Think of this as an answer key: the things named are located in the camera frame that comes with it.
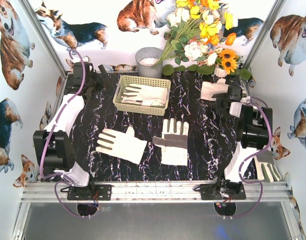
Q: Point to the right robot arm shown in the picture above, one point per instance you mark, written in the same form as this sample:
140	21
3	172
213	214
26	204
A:
253	133

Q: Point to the grey metal bucket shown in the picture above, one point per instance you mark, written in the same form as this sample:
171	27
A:
148	64

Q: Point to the aluminium front frame rail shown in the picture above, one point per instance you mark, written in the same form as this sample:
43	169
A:
151	192

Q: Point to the artificial flower bouquet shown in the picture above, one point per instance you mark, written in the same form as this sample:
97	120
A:
195	29

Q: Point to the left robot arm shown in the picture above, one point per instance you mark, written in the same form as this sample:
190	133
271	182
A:
54	150

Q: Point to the pale green storage basket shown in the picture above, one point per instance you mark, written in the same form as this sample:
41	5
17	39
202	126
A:
133	108

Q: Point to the white glove grey palm patch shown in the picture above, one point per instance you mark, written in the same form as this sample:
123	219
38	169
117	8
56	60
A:
173	142

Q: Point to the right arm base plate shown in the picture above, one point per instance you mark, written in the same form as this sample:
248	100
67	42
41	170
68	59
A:
212	192

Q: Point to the small sunflower pot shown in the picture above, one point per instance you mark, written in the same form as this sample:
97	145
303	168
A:
227	62

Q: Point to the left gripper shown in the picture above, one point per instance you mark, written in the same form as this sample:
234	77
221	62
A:
94	81

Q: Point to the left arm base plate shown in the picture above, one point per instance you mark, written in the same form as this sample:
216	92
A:
101	192

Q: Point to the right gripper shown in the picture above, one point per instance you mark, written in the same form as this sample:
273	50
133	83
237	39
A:
223	103

